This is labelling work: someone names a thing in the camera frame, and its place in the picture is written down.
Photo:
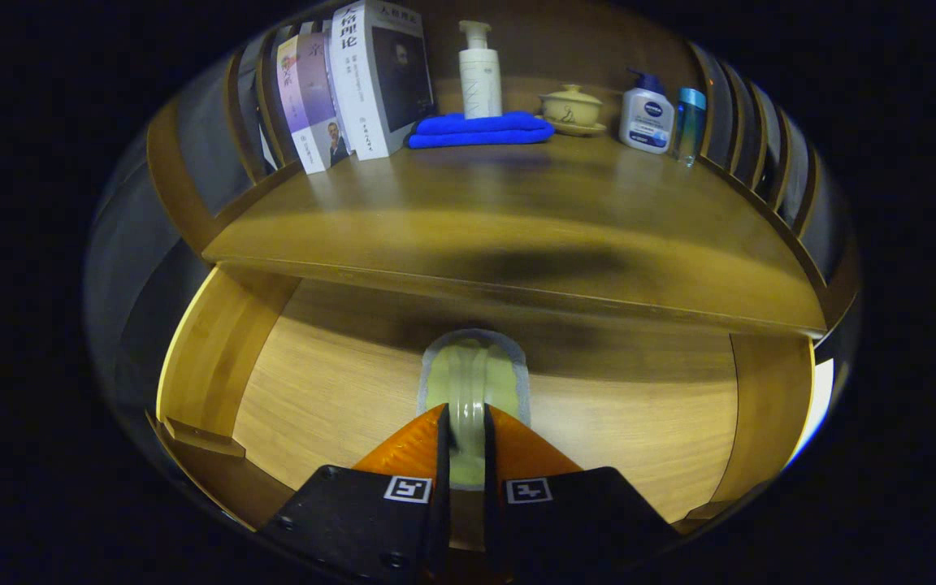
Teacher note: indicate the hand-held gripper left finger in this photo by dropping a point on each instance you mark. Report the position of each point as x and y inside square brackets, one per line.
[442, 504]

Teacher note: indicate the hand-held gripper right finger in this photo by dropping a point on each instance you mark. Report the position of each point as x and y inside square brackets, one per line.
[491, 520]

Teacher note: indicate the green scrub brush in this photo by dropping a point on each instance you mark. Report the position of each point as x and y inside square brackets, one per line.
[468, 382]

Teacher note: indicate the wooden drawer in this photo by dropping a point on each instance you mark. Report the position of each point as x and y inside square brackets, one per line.
[338, 382]

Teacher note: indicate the wooden countertop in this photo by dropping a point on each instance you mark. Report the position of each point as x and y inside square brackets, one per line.
[517, 203]

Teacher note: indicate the blue folded cloth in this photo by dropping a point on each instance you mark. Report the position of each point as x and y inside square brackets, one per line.
[476, 130]

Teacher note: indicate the yellow lidded teacup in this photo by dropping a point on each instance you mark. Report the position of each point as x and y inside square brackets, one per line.
[572, 110]

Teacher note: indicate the purple book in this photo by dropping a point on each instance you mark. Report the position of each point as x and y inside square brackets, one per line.
[314, 106]

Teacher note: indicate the thick white and black book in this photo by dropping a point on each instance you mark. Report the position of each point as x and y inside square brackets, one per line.
[370, 81]

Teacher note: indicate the white bottle with blue pump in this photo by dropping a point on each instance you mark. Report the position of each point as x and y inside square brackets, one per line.
[647, 118]

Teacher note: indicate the teal bottle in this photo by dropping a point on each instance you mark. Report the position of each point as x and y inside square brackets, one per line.
[689, 126]

